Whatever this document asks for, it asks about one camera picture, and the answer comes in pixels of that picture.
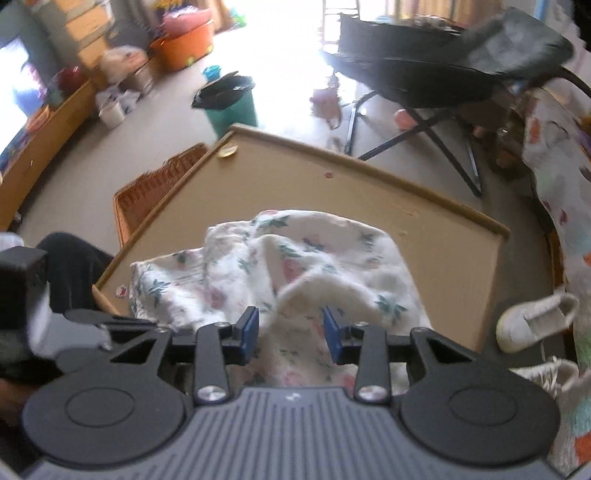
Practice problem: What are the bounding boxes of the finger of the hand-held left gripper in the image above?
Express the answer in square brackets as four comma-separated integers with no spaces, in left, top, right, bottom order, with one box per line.
[65,308,169,334]

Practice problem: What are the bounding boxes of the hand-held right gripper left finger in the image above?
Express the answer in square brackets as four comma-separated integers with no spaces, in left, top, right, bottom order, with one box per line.
[108,307,260,406]

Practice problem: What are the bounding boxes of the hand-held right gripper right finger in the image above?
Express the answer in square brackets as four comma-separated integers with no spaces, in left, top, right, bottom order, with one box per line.
[322,307,476,406]

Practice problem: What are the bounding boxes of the white floral shirt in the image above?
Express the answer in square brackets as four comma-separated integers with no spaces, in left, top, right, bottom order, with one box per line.
[129,210,435,402]

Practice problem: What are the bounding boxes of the person's dark pants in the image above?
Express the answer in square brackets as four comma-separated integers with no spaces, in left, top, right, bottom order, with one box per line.
[37,233,116,319]

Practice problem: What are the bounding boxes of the brown wicker basket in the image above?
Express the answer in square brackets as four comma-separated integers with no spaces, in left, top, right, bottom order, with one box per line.
[113,143,211,247]

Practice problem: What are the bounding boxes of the wooden television cabinet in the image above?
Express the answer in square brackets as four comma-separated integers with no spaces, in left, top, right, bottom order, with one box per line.
[0,78,100,232]

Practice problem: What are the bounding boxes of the white open sneaker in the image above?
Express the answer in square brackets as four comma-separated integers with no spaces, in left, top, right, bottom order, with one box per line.
[496,292,580,354]

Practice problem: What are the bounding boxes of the green trash bin black bag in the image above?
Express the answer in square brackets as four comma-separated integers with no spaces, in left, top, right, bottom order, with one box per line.
[191,71,258,139]

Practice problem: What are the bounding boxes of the white laced sneaker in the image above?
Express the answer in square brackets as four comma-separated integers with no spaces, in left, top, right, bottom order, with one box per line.
[510,357,580,398]

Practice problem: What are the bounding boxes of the television screen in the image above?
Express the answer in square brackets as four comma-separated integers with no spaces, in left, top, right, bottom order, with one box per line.
[0,37,33,139]

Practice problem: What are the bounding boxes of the red pot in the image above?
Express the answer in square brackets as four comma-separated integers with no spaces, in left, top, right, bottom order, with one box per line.
[55,67,86,95]

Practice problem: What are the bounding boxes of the cardboard box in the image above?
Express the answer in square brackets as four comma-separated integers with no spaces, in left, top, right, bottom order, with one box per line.
[124,65,155,95]

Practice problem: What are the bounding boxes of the white red printed plastic bag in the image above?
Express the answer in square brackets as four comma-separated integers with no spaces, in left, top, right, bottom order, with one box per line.
[99,46,148,75]

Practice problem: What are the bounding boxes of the quilted heart pattern blanket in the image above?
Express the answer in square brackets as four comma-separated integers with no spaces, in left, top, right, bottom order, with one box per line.
[522,88,591,476]

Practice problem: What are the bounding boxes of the black folding lounge chair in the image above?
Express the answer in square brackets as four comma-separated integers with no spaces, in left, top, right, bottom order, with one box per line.
[323,7,575,199]

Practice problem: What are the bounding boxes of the orange storage bin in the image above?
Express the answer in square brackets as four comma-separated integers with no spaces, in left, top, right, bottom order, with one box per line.
[148,21,215,72]

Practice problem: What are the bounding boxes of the plastic drawer cabinet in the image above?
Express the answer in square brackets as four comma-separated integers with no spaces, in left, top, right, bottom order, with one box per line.
[32,0,114,88]

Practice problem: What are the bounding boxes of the wooden stool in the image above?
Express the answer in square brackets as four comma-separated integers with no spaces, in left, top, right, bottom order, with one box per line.
[321,0,361,47]

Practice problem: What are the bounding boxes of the pink plastic basket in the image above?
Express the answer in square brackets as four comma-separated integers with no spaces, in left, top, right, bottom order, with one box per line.
[161,8,213,35]

